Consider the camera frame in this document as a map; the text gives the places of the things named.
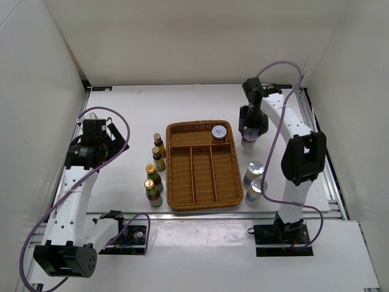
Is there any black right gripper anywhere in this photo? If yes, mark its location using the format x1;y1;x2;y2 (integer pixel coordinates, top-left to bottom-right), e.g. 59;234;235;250
238;104;269;137

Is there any spice jar purple lid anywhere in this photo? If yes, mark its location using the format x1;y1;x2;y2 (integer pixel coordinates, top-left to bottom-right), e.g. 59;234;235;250
212;125;227;144
241;128;259;148

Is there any sauce bottle yellow cap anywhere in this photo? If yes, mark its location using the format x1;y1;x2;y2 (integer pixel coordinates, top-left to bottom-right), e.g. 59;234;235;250
145;164;164;192
144;179;163;207

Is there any white canister silver lid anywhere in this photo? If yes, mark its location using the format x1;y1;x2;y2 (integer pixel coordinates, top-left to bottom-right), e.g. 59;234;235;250
243;161;264;189
244;178;267;206

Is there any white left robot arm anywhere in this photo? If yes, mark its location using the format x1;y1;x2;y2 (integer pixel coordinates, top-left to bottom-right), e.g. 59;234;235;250
33;118;129;278

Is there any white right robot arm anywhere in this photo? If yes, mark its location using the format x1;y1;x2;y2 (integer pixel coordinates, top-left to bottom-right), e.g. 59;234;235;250
238;77;326;243

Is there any brown wicker divided tray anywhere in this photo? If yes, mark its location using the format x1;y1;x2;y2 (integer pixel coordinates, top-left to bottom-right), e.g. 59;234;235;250
166;120;243;212

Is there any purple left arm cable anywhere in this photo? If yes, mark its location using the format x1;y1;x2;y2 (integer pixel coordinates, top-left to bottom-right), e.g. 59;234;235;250
19;106;151;290

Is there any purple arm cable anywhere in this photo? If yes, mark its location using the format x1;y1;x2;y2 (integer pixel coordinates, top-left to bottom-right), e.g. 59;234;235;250
19;106;151;290
257;61;324;251

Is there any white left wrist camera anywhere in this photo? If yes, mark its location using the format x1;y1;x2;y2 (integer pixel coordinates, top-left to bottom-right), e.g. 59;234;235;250
76;112;98;125

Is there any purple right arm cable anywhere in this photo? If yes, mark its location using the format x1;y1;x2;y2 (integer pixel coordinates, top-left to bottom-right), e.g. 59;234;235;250
257;61;324;251

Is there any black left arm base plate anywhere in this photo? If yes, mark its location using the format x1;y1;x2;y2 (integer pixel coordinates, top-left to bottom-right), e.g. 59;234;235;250
99;225;148;256

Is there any aluminium front rail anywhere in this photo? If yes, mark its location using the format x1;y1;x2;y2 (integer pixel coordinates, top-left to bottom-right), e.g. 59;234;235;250
26;211;350;223

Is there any aluminium rail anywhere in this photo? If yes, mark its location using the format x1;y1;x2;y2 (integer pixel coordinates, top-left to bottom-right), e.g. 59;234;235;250
296;88;349;220
26;211;350;223

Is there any aluminium right side rail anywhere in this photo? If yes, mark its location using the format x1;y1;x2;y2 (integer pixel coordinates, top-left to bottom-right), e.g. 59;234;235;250
296;88;349;220

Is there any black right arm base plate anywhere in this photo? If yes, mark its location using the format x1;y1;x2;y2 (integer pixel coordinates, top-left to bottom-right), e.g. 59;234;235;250
247;224;314;257

